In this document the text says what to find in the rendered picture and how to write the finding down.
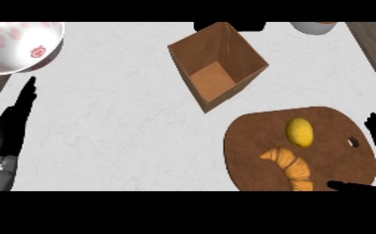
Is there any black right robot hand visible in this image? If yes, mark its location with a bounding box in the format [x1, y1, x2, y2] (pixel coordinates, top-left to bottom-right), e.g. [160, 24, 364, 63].
[325, 112, 376, 192]

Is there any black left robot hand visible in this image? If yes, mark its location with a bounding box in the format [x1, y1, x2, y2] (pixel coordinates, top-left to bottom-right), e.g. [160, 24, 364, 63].
[0, 76, 38, 159]

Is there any yellow lemon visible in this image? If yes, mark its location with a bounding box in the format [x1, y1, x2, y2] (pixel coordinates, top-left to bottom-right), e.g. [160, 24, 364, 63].
[284, 117, 315, 148]

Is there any brown wooden cutting board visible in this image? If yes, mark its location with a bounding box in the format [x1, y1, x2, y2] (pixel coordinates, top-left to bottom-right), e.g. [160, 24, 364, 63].
[222, 106, 376, 192]

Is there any brown cardboard box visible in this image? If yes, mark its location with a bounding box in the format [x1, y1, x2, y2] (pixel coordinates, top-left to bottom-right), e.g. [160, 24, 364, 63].
[166, 22, 269, 115]

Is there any golden croissant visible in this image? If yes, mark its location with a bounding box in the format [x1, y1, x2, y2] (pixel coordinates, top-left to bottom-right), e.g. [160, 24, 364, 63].
[258, 146, 315, 192]

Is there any white bowl with red print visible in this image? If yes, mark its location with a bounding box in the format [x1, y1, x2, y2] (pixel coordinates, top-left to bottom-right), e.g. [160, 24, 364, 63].
[0, 22, 66, 76]

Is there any grey cup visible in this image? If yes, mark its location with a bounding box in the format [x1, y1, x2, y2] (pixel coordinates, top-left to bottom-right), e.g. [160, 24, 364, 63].
[289, 22, 339, 36]

